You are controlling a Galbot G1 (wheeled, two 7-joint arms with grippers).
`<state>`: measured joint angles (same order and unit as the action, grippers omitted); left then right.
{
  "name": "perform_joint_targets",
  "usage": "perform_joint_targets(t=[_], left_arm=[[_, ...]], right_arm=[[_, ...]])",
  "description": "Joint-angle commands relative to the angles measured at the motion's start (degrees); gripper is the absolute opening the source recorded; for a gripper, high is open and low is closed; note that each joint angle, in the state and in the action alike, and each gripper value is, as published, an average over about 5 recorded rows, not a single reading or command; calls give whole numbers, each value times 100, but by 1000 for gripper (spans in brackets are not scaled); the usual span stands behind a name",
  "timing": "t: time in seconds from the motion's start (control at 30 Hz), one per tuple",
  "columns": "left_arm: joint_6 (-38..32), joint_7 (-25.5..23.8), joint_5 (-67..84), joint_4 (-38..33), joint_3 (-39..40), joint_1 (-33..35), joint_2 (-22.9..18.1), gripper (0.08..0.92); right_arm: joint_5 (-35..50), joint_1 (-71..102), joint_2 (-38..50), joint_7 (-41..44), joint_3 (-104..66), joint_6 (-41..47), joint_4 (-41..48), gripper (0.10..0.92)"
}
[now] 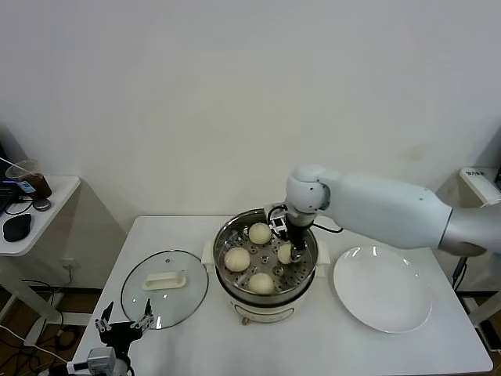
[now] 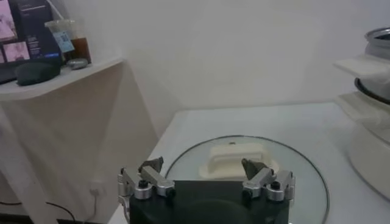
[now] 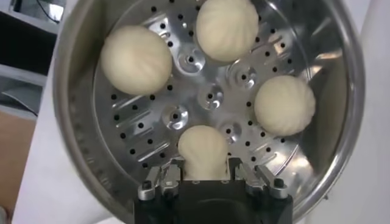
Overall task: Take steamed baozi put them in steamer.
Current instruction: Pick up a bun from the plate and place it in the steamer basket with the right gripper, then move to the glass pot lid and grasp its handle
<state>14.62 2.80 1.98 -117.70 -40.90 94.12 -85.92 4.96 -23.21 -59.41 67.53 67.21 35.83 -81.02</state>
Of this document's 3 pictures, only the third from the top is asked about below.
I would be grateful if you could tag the stainless steel steamer basket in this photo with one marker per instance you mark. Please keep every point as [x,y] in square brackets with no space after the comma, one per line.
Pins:
[210,97]

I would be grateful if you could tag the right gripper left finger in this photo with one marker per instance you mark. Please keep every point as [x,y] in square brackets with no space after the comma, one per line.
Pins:
[164,182]

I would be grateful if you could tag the white steamed baozi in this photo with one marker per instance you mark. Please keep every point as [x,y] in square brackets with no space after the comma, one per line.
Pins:
[227,29]
[202,152]
[135,59]
[285,105]

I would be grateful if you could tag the black cabinet block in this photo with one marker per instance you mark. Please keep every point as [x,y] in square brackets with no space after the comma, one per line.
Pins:
[24,45]

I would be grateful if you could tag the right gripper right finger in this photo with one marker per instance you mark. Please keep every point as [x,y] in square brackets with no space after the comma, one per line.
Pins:
[262,182]

